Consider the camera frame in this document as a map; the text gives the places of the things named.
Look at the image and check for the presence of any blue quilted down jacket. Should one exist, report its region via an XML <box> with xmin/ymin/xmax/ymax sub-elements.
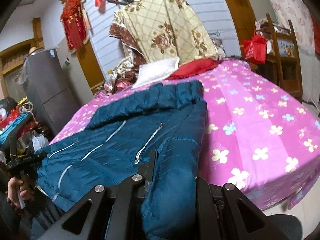
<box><xmin>32</xmin><ymin>80</ymin><xmax>207</xmax><ymax>239</ymax></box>

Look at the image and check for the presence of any person's left hand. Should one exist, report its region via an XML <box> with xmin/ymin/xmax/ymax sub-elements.
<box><xmin>7</xmin><ymin>175</ymin><xmax>35</xmax><ymax>212</ymax></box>

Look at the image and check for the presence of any cluttered pile of items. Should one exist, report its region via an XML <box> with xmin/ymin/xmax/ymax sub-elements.
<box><xmin>1</xmin><ymin>97</ymin><xmax>49</xmax><ymax>164</ymax></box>

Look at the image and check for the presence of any pink floral bed sheet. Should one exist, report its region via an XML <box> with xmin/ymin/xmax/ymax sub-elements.
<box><xmin>52</xmin><ymin>60</ymin><xmax>319</xmax><ymax>210</ymax></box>

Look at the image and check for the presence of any grey refrigerator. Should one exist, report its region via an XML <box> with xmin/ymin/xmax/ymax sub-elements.
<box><xmin>22</xmin><ymin>39</ymin><xmax>93</xmax><ymax>137</ymax></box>

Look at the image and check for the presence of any red fringed cloth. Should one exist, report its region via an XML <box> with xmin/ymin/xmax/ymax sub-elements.
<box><xmin>167</xmin><ymin>59</ymin><xmax>220</xmax><ymax>80</ymax></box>

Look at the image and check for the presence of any white pillow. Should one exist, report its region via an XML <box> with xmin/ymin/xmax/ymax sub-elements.
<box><xmin>132</xmin><ymin>57</ymin><xmax>180</xmax><ymax>89</ymax></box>

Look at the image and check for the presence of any wooden shelf rack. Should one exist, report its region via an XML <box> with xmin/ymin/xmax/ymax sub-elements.
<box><xmin>257</xmin><ymin>14</ymin><xmax>303</xmax><ymax>102</ymax></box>

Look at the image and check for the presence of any brown floral blanket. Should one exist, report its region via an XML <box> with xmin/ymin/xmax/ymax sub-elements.
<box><xmin>104</xmin><ymin>23</ymin><xmax>146</xmax><ymax>94</ymax></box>

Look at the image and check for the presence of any red hanging knot ornament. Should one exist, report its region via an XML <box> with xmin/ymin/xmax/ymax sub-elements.
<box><xmin>60</xmin><ymin>0</ymin><xmax>90</xmax><ymax>54</ymax></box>

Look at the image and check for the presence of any red shopping bag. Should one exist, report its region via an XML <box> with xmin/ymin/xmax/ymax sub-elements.
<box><xmin>242</xmin><ymin>31</ymin><xmax>267</xmax><ymax>64</ymax></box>

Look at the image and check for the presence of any cream rose pattern quilt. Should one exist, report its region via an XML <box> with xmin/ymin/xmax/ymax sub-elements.
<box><xmin>109</xmin><ymin>0</ymin><xmax>218</xmax><ymax>64</ymax></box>

